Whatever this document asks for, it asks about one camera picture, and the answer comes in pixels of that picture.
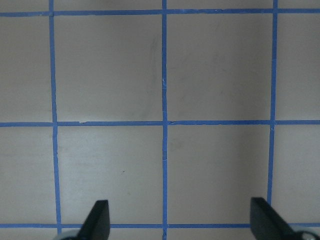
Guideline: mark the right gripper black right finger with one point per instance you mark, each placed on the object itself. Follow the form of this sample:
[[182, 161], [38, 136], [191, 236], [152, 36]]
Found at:
[[267, 224]]

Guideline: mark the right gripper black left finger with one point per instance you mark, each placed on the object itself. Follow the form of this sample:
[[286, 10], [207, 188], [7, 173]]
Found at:
[[97, 224]]

